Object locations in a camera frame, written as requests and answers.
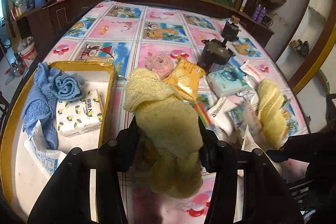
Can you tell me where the green white snack packet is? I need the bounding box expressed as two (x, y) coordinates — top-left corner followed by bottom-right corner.
(228, 104), (247, 133)

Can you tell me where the white plastic bucket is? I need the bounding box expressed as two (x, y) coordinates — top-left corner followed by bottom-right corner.
(18, 42), (38, 68)

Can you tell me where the large blue towel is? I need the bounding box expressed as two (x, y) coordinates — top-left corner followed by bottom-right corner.
(22, 63), (61, 149)

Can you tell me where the large black electric motor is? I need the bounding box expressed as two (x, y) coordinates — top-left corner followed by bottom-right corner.
(197, 39), (235, 73)

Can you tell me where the yellow cardboard box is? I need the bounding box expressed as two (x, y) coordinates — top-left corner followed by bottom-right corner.
(0, 60), (117, 222)

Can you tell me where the white red text bag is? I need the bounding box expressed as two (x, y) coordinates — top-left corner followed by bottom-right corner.
(243, 100), (262, 137)

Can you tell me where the colourful cartoon tablecloth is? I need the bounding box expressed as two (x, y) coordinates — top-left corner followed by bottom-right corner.
(45, 1), (309, 223)

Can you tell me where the white grey logo bag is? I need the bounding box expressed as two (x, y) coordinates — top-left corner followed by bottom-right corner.
(207, 97), (236, 136)

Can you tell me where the rainbow striped packet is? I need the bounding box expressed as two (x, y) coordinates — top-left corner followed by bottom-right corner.
(194, 102), (213, 127)

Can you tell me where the teal cartoon tissue pack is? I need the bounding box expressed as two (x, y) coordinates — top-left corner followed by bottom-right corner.
(206, 65), (249, 98)

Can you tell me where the yellow snack bag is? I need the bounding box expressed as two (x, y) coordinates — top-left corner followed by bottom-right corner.
(163, 55), (206, 101)

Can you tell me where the white blue print packet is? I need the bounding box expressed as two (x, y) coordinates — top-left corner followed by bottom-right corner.
(24, 121), (66, 179)

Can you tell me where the pink plush toy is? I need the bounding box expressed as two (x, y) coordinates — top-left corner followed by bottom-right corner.
(145, 54), (174, 80)

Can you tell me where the purple bottle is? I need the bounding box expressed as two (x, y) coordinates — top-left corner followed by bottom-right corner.
(257, 7), (266, 23)
(252, 5), (262, 21)

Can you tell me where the lemon print tissue pack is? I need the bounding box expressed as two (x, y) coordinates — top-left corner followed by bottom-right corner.
(56, 89), (103, 138)

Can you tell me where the small blue towel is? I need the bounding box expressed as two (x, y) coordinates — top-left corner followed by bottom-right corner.
(48, 73), (85, 102)

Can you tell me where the white red small sachet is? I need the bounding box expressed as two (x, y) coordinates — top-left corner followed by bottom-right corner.
(240, 60), (270, 83)

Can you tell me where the long yellow towel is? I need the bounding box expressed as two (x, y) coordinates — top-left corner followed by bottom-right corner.
(257, 79), (287, 149)

